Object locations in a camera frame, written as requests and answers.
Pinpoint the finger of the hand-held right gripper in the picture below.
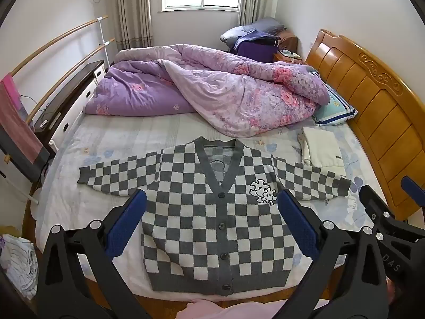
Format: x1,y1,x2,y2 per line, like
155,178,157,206
401,176,425,207
359,184,404,240

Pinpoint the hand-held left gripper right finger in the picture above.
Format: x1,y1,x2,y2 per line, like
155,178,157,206
277,189,399,319

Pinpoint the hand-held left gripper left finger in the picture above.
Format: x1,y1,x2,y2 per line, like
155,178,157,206
36,189,150,319

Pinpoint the grey white checkered cardigan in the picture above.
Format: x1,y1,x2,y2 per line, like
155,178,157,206
77,136,352,297

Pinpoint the pile of light clothes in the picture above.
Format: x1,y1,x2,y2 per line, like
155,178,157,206
0,234,39,300

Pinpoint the clothes rack with wooden poles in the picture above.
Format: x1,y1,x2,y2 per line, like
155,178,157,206
0,15,115,203

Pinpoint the folded cream garment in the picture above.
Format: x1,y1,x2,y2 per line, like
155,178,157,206
297,126,347,178

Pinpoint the bed with floral sheet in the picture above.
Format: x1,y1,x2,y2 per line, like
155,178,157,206
31,106,392,306

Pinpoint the wooden headboard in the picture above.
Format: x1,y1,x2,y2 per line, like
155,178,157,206
305,29,425,221

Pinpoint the blue white striped pillow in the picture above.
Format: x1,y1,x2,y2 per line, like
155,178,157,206
312,83,358,127

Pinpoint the person's pink clothing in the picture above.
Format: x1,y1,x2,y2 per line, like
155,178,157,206
174,297,329,319

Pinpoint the yellow mat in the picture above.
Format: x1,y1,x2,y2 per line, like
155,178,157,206
0,225,22,240

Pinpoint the white drawer cabinet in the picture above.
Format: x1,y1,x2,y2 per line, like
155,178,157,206
49,68,107,153

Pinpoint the pink and grey towel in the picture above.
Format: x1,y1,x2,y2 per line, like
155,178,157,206
0,80,50,183

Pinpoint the purple floral quilt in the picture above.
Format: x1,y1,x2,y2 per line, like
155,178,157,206
83,43,331,139

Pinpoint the wooden nightstand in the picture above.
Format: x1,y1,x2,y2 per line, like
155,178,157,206
274,50,308,65

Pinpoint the magenta cloth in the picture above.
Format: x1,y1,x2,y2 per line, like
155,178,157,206
2,74,19,108

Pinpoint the dark purple cloth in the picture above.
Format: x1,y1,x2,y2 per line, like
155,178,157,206
232,30,279,62

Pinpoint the grey blue pillow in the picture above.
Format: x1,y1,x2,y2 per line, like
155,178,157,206
220,18,287,45

